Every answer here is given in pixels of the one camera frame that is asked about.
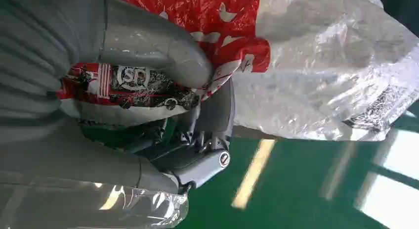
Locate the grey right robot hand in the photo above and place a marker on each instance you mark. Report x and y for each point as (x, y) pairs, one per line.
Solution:
(144, 40)

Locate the ribbed grey right arm sleeve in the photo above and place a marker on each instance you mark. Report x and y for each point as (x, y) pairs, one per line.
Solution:
(29, 73)

